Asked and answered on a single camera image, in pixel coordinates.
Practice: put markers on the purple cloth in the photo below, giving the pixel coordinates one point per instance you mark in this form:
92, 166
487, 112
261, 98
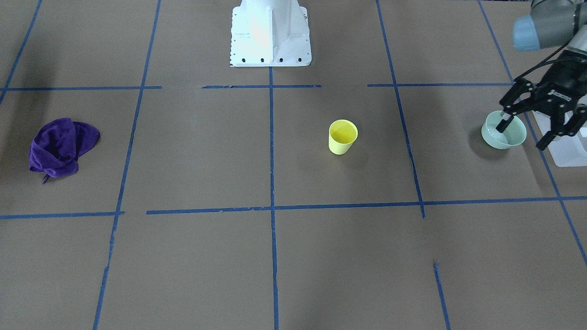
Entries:
58, 145

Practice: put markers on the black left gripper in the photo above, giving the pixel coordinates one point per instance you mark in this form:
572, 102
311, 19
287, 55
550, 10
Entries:
563, 88

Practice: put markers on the translucent white plastic box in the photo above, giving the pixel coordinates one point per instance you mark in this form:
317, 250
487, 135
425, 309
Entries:
570, 151

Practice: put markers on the yellow plastic cup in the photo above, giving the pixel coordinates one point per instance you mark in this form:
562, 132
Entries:
341, 136

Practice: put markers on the pale green ceramic bowl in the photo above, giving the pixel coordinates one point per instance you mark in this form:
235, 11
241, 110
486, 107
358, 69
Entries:
514, 135

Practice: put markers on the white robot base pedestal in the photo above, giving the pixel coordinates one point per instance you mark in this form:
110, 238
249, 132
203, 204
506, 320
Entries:
270, 33

